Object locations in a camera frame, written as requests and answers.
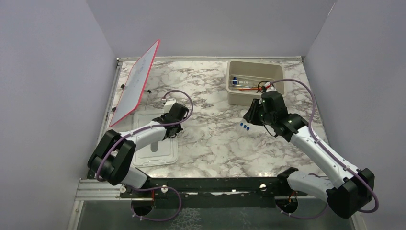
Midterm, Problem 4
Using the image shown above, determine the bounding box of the red plastic spoon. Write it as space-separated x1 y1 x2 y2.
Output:
237 88 259 91

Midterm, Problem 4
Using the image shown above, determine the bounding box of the black wire ring stand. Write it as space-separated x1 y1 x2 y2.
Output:
257 81 275 93

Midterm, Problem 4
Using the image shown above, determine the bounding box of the white bin lid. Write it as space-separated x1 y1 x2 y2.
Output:
132 109 179 168

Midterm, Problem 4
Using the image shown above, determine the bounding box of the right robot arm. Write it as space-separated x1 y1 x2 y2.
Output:
243 91 379 219

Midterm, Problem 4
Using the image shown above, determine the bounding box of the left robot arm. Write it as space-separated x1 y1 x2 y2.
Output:
87 103 192 197

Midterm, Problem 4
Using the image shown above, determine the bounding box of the whiteboard metal stand leg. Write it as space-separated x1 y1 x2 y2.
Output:
144 90 152 110

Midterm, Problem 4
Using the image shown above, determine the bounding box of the beige plastic bin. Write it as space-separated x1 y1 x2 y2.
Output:
226 60 286 106

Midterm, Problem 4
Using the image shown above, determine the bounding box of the red framed whiteboard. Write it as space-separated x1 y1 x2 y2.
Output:
109 40 160 127

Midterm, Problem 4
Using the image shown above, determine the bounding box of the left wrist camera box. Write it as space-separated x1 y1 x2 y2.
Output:
162 98 177 113

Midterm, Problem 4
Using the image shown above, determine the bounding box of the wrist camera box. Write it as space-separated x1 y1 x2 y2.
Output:
261 82 276 93
162 98 177 113

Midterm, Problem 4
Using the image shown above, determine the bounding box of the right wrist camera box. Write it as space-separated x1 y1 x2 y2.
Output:
261 82 276 93

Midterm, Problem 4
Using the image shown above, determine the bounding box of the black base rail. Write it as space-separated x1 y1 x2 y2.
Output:
120 176 318 210

